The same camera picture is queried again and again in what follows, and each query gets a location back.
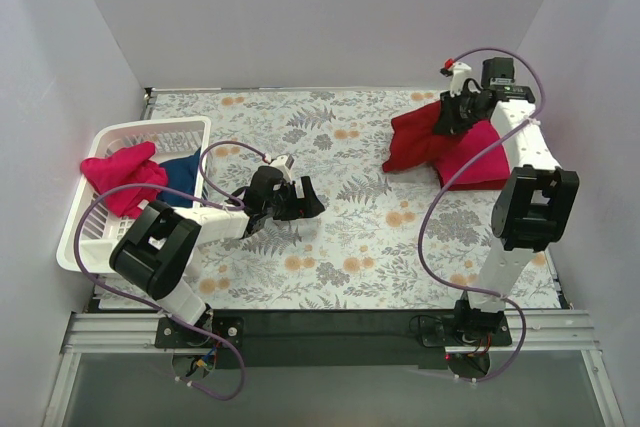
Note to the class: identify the crumpled pink t shirt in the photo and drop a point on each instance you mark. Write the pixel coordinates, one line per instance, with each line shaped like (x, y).
(128, 165)

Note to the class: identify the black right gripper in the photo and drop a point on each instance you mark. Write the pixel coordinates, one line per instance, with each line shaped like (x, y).
(454, 114)

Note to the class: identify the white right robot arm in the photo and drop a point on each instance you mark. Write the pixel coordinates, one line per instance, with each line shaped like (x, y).
(532, 209)

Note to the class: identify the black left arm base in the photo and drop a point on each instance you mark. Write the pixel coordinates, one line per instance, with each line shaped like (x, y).
(196, 355)

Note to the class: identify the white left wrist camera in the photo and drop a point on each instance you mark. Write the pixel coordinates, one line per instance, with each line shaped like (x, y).
(283, 163)

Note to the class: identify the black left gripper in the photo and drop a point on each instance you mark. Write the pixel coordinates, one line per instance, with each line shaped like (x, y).
(296, 199)

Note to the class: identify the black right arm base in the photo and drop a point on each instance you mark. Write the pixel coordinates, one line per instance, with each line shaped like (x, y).
(450, 337)

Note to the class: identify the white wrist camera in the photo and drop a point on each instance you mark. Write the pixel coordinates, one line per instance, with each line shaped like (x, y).
(283, 163)
(457, 72)

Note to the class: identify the dark red t shirt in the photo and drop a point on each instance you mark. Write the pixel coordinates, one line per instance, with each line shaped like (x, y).
(414, 141)
(492, 185)

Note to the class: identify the blue t shirt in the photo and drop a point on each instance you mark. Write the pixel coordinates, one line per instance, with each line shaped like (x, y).
(182, 175)

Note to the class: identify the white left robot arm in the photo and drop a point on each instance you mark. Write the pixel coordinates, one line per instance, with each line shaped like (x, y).
(154, 253)

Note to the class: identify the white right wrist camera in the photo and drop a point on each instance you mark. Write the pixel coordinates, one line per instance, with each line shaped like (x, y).
(457, 72)

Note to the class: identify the folded dark red t shirt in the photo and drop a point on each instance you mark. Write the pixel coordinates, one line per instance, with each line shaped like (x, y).
(492, 185)

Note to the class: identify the floral patterned table mat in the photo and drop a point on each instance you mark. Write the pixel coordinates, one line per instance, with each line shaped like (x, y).
(384, 240)

